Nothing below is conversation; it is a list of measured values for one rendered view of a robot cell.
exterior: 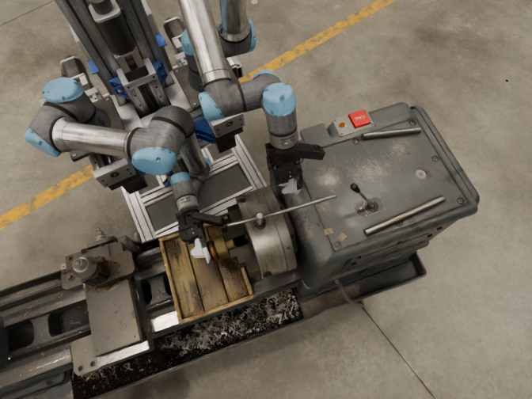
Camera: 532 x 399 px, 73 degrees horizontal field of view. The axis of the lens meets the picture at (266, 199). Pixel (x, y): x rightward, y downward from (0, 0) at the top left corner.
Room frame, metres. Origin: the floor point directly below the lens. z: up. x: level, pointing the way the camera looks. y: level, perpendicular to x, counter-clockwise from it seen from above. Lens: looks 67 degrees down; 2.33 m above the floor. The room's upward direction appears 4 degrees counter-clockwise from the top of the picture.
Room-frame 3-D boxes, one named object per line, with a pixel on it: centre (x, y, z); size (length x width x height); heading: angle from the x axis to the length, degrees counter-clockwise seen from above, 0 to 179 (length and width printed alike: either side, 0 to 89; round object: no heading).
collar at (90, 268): (0.31, 0.63, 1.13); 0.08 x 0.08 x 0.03
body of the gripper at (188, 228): (0.44, 0.28, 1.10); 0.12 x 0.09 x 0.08; 15
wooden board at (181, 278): (0.33, 0.27, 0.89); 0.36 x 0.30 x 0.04; 15
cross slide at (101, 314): (0.25, 0.62, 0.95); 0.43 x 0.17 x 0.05; 15
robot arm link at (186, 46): (1.06, 0.20, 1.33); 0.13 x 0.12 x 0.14; 103
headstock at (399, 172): (0.52, -0.36, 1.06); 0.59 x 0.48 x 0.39; 105
